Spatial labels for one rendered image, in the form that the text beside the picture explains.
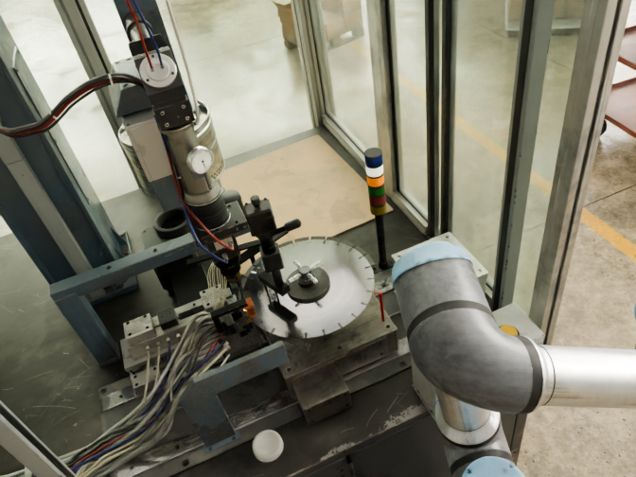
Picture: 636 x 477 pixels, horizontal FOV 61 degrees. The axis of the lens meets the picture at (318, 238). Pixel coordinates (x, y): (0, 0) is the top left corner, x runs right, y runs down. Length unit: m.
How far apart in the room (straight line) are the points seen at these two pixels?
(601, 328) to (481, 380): 1.88
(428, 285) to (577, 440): 1.56
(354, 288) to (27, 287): 1.17
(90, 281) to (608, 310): 2.04
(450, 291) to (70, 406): 1.16
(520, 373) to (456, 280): 0.14
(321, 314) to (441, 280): 0.59
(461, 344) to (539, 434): 1.55
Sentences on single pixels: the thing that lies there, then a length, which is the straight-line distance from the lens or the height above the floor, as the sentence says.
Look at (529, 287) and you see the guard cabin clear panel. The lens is 1.36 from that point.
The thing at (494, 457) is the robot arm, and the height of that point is 0.98.
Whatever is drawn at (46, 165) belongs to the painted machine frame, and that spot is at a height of 1.23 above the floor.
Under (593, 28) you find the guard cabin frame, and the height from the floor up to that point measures 1.56.
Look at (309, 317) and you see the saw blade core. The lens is 1.27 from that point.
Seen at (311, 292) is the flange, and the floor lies 0.96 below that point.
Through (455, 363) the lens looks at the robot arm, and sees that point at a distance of 0.68.
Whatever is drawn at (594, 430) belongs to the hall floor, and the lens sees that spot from 2.26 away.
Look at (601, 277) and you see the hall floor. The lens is 2.73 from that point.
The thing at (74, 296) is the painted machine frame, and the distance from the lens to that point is 1.47.
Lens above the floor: 1.92
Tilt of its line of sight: 42 degrees down
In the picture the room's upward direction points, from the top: 11 degrees counter-clockwise
